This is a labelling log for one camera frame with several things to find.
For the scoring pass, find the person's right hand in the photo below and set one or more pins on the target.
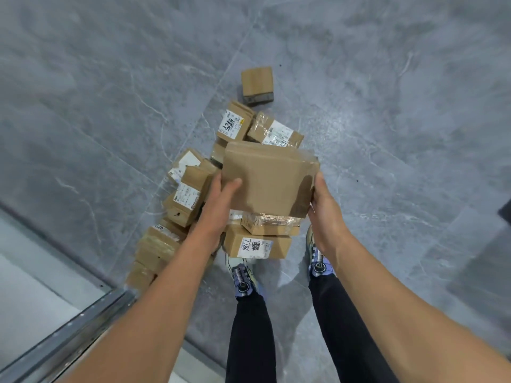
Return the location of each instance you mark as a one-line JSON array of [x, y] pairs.
[[327, 227]]

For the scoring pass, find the person's left hand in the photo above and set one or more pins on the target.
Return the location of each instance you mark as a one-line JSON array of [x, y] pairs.
[[215, 219]]

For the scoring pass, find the pile of brown cardboard boxes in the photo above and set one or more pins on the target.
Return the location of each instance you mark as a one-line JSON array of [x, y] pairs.
[[187, 195]]

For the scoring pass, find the brown box handwritten label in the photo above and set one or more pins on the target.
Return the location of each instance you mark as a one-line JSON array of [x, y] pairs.
[[279, 247]]

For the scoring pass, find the large plain brown box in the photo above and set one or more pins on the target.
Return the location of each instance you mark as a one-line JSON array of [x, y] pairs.
[[271, 175]]

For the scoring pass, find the person's left forearm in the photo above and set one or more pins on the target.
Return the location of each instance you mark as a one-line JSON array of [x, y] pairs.
[[159, 315]]

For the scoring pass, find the person's right forearm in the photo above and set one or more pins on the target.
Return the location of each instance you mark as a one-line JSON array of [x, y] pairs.
[[399, 323]]

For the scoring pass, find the person's right shoe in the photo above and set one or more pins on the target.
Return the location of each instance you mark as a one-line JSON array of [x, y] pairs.
[[319, 263]]

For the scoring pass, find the person's right leg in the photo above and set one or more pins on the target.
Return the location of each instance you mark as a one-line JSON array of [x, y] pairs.
[[347, 339]]

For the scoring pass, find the person's leg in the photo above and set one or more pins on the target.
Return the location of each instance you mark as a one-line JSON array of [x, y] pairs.
[[347, 339], [251, 343]]

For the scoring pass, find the person's left leg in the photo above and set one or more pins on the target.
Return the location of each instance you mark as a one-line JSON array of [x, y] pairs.
[[251, 343]]

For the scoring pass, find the grey metal shelf rack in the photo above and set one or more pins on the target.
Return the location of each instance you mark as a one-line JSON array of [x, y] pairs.
[[48, 335]]

